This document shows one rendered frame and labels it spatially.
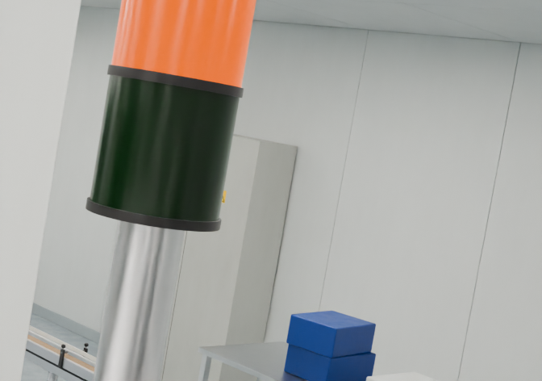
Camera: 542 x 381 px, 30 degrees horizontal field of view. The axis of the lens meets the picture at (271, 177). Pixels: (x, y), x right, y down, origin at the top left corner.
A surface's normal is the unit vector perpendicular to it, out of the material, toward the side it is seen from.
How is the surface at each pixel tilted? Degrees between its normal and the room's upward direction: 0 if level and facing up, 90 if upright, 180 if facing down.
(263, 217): 90
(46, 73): 90
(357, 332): 90
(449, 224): 90
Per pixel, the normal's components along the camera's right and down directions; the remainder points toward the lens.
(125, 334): -0.11, 0.04
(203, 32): 0.39, 0.12
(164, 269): 0.62, 0.15
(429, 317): -0.69, -0.07
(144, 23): -0.50, -0.04
